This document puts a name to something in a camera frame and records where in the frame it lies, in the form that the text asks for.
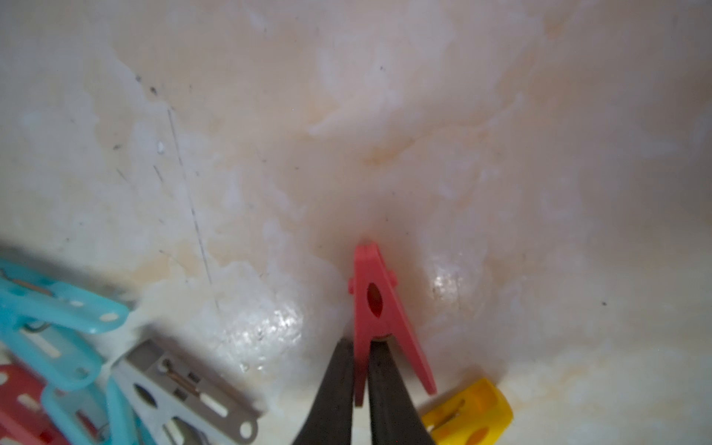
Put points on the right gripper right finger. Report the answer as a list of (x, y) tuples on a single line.
[(394, 419)]

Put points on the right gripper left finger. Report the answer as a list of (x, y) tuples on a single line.
[(330, 419)]

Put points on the red clothespin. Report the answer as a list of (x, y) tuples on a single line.
[(379, 314), (23, 418)]

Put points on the yellow clothespin lower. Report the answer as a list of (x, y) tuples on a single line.
[(479, 414)]

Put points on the grey clothespin centre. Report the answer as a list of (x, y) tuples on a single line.
[(179, 404)]

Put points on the teal clothespin lower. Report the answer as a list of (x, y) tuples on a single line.
[(92, 416)]

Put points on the teal clothespin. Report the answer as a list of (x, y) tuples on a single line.
[(43, 321), (92, 416)]

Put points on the teal clothespin centre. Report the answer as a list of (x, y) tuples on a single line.
[(43, 321)]

